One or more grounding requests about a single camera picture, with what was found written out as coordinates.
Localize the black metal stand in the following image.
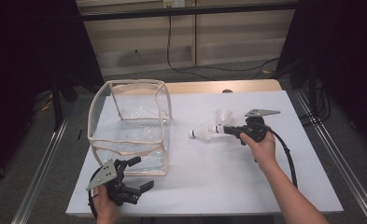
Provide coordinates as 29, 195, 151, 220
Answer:
51, 74, 79, 130

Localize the white table cover sheet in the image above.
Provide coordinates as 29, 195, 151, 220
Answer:
64, 90, 344, 217

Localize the wooden table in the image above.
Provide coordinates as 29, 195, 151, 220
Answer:
163, 78, 283, 95

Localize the person's left hand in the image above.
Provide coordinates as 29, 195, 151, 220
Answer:
92, 185, 120, 224

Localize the black horizontal bar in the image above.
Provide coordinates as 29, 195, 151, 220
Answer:
78, 2, 299, 22

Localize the clear storage bag beige trim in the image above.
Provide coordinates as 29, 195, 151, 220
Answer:
87, 78, 174, 177

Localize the right hand-held gripper black cable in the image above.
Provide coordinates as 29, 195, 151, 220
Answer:
258, 121, 298, 189

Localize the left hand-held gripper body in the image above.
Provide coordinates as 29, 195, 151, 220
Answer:
86, 158, 143, 207

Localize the white wall socket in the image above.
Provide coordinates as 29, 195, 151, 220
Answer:
162, 0, 186, 8

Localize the metal floor rail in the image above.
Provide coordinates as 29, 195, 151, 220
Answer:
294, 91, 367, 224
11, 115, 70, 224

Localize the dark curtain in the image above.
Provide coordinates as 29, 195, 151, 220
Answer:
277, 0, 367, 153
0, 0, 105, 188

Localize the black wall cable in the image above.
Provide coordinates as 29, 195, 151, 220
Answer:
166, 15, 280, 81

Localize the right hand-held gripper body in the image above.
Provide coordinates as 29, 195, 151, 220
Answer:
233, 108, 281, 147

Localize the person's right hand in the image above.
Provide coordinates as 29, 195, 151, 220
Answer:
240, 130, 278, 172

